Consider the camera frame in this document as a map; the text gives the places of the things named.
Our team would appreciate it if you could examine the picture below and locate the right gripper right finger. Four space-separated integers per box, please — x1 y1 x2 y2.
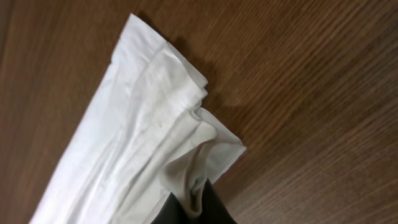
198 179 237 224

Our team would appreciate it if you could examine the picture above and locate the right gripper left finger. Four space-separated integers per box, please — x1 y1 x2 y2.
151 193 189 224

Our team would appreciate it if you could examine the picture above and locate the white t-shirt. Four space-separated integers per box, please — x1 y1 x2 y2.
31 15 245 223

